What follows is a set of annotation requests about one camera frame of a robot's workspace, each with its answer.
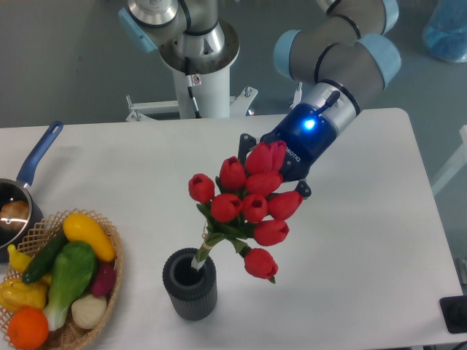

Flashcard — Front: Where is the red tulip bouquet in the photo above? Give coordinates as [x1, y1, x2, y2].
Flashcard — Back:
[188, 141, 304, 282]

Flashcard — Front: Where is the brown bread roll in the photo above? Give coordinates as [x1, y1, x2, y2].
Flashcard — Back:
[1, 201, 29, 231]

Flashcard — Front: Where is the blue handled saucepan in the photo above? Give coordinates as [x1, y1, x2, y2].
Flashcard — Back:
[1, 121, 63, 263]

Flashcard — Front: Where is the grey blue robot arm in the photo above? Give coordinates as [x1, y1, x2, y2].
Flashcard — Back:
[118, 1, 401, 197]

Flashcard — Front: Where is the green bok choy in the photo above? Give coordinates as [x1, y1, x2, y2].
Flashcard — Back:
[43, 241, 97, 332]

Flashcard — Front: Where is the black device at edge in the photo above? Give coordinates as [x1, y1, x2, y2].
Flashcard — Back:
[439, 295, 467, 334]

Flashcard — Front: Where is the dark grey ribbed vase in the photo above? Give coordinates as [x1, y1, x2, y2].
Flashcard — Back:
[162, 248, 217, 321]

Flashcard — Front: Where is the green cucumber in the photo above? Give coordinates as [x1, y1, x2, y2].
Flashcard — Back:
[22, 231, 69, 284]

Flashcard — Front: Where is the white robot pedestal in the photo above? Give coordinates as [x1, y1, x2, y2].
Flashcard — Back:
[119, 10, 258, 121]

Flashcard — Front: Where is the white frame at right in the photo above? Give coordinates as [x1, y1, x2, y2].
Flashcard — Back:
[431, 125, 466, 196]

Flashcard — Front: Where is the orange fruit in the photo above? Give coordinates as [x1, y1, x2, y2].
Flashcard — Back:
[7, 307, 49, 349]

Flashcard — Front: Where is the white garlic bulb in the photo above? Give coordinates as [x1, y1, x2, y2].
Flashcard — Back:
[72, 294, 107, 330]

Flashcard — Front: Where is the yellow squash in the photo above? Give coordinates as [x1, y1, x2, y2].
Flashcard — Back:
[63, 213, 116, 263]

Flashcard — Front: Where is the black cable on pedestal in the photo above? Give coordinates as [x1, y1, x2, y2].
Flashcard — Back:
[183, 56, 202, 119]

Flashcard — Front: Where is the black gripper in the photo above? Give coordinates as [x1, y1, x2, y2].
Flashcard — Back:
[237, 104, 337, 200]

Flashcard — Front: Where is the woven wicker basket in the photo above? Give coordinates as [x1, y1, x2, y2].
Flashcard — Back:
[1, 209, 123, 349]

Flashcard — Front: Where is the yellow banana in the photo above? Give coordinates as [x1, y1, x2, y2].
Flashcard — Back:
[7, 244, 33, 273]

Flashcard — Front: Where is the yellow bell pepper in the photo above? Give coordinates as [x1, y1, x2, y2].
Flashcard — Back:
[1, 278, 48, 314]

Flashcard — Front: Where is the blue translucent bag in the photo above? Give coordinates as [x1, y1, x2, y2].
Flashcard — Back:
[422, 0, 466, 63]

